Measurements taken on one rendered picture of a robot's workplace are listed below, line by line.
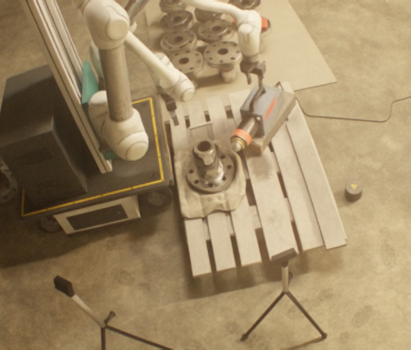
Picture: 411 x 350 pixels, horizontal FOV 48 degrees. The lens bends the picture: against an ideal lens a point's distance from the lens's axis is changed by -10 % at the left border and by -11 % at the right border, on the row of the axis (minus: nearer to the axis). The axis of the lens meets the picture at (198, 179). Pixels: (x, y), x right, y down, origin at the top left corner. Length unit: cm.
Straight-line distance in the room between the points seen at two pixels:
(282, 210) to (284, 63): 133
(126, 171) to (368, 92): 170
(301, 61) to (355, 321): 194
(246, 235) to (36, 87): 135
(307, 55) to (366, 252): 163
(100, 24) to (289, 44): 223
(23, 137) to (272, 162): 136
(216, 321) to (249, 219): 56
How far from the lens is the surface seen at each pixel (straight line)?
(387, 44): 389
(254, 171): 279
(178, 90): 216
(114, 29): 178
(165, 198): 288
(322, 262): 264
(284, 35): 389
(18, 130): 249
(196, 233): 263
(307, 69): 356
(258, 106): 276
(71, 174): 262
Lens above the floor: 236
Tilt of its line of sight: 52 degrees down
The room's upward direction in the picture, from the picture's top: 17 degrees counter-clockwise
